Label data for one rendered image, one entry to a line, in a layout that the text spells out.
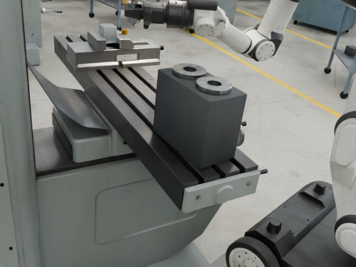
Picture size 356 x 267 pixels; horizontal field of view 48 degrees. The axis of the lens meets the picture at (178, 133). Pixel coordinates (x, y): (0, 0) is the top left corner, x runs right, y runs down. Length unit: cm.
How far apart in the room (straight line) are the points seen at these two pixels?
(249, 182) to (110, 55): 78
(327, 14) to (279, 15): 582
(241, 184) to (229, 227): 133
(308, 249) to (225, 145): 62
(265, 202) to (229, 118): 167
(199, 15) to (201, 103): 46
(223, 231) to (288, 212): 79
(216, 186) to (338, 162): 47
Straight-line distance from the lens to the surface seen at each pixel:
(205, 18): 133
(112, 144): 133
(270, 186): 276
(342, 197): 143
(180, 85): 99
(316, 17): 736
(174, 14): 132
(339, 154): 131
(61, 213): 143
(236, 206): 251
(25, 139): 120
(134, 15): 133
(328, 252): 153
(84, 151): 132
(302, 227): 155
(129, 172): 143
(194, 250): 190
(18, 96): 114
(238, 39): 144
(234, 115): 98
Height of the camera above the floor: 154
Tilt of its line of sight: 29 degrees down
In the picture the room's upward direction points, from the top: 7 degrees clockwise
